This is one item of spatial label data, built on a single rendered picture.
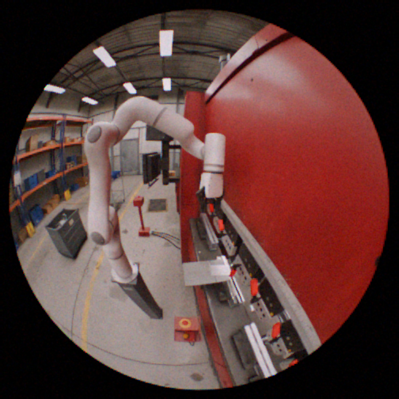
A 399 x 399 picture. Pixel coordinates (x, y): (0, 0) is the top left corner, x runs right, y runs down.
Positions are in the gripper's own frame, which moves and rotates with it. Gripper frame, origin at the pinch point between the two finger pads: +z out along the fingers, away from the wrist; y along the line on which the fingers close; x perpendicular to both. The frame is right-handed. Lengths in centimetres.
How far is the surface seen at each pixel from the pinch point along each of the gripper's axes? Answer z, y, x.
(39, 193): 39, 408, -536
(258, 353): 58, 15, 57
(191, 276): 43.6, 3.3, -6.4
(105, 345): 160, 117, -22
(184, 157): -29, -36, -70
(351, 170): -20, 16, 47
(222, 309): 60, -1, 18
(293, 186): -14.2, 6.7, 32.7
